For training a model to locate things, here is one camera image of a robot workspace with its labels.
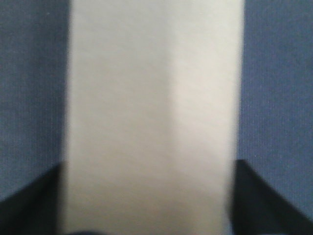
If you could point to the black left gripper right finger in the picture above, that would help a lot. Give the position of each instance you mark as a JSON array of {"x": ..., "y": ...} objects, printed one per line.
[{"x": 257, "y": 209}]

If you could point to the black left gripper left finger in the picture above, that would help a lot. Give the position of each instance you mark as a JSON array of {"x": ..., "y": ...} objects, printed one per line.
[{"x": 30, "y": 201}]

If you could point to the brown cardboard package box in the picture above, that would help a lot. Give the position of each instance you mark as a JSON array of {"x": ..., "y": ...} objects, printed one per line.
[{"x": 152, "y": 115}]

